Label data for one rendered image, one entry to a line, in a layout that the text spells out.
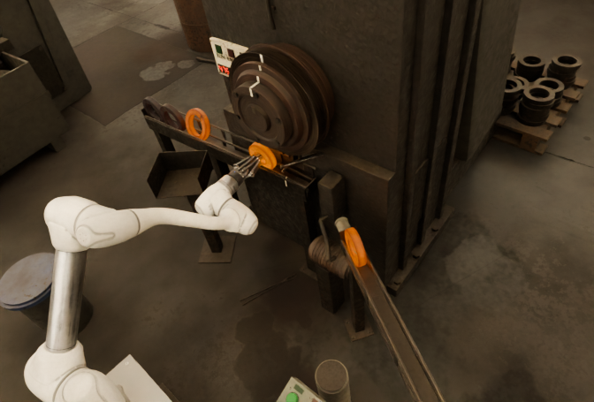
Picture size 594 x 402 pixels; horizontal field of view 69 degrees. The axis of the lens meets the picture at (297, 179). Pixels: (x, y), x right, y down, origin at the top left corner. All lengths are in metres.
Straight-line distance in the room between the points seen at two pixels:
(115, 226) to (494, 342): 1.78
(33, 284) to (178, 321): 0.73
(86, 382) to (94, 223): 0.55
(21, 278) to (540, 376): 2.49
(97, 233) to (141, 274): 1.34
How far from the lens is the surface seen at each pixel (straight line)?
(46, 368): 1.85
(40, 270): 2.55
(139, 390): 1.96
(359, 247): 1.65
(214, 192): 1.91
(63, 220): 1.62
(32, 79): 3.84
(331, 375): 1.70
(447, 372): 2.29
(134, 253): 2.94
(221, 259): 2.67
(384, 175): 1.75
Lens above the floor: 2.11
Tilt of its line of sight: 45 degrees down
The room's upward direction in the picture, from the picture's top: 10 degrees counter-clockwise
